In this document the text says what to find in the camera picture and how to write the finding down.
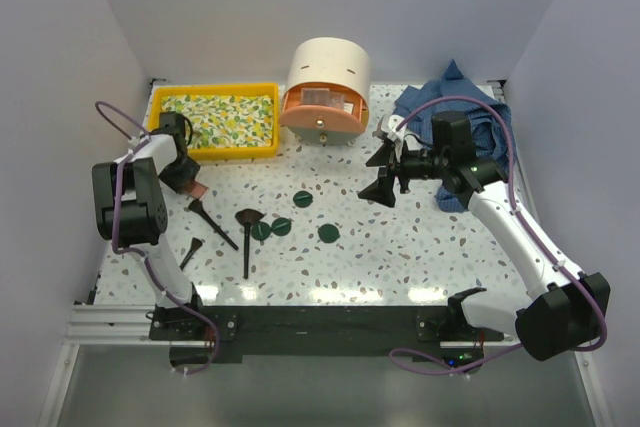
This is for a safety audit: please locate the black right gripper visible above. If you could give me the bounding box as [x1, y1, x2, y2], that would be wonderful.
[358, 139, 448, 208]

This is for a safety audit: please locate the pink blush palette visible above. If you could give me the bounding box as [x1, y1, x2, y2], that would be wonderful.
[181, 180, 209, 200]

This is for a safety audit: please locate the yellow plastic tray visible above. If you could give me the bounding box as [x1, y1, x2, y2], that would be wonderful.
[147, 83, 279, 162]

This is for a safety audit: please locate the round cream drawer organizer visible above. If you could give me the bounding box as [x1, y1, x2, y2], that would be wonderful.
[279, 37, 371, 145]

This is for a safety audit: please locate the small brown square palette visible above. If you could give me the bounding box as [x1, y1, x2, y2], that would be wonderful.
[300, 88, 330, 106]

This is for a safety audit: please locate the nine-pan orange eyeshadow palette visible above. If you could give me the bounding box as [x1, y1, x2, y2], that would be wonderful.
[328, 92, 345, 110]

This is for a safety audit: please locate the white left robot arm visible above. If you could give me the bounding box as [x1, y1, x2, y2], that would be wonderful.
[91, 113, 207, 339]

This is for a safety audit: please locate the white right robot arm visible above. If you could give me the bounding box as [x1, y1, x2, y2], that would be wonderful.
[358, 111, 611, 361]

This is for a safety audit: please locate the black thin makeup brush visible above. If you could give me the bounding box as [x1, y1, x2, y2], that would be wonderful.
[188, 199, 239, 251]

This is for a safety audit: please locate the short black makeup brush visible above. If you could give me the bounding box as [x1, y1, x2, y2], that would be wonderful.
[179, 238, 203, 271]

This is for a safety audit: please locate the black fan makeup brush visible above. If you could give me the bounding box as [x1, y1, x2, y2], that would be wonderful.
[235, 208, 264, 280]

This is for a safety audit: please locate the lemon print cloth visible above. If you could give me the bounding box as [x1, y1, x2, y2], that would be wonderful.
[161, 94, 275, 149]

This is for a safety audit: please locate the green powder puff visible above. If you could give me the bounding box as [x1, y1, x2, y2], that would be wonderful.
[251, 221, 272, 242]
[292, 190, 314, 208]
[271, 217, 292, 237]
[318, 224, 340, 244]

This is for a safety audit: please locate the blue checkered cloth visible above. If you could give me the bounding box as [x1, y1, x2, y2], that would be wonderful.
[391, 59, 516, 213]

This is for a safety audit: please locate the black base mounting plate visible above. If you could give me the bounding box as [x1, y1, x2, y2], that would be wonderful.
[145, 305, 504, 366]

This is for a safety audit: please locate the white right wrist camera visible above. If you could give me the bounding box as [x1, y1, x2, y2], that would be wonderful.
[373, 114, 422, 160]

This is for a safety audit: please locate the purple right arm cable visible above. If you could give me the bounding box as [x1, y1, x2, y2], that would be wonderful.
[388, 95, 609, 378]

